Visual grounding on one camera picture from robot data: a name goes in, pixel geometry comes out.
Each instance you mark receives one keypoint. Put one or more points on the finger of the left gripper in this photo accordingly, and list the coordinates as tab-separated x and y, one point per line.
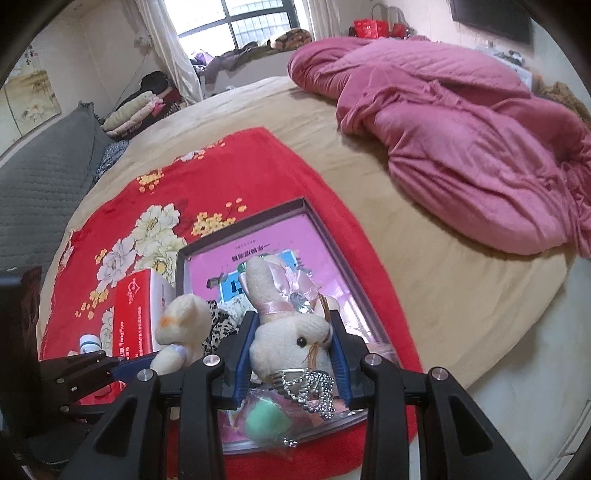
127	369

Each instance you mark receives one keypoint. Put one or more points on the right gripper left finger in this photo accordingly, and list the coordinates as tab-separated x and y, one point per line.
129	441

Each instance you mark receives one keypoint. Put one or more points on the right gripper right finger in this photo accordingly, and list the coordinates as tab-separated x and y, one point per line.
456	438

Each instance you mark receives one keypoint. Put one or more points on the cream teddy bear plush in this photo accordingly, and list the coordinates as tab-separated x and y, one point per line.
183	326

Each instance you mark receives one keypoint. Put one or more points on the leopard print scrunchie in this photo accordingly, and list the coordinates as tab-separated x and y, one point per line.
223	325

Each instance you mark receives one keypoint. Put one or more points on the green ball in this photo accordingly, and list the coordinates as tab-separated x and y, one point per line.
267	422

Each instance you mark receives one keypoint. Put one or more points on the white bunny plush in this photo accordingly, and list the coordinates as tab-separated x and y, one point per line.
290	349

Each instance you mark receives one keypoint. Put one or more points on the white supplement bottle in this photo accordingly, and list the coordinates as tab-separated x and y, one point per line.
89	343

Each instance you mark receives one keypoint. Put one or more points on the red tissue box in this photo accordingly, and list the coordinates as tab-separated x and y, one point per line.
140	299

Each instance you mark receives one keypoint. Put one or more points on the beige bed sheet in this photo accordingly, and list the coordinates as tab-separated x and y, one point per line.
466	305

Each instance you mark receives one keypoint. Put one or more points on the red floral blanket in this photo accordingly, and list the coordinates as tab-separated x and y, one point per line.
167	208

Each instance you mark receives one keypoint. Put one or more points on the pink book in tray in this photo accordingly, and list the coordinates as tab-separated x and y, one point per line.
211	269

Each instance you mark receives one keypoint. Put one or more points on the folded clothes pile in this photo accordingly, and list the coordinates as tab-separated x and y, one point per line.
156	99

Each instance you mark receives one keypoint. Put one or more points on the pink rumpled quilt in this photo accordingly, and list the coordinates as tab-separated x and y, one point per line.
467	140

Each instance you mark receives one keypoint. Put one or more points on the white window curtain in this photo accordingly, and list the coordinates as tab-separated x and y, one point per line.
168	48

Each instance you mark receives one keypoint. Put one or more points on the clothes on window sill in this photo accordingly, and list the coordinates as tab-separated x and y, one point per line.
208	68

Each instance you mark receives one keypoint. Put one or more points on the red gift bag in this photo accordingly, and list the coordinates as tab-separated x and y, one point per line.
384	22

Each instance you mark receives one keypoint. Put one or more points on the landscape wall painting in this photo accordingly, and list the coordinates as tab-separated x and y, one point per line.
27	100

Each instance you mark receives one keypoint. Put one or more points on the black wall television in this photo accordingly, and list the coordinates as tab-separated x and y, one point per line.
505	18

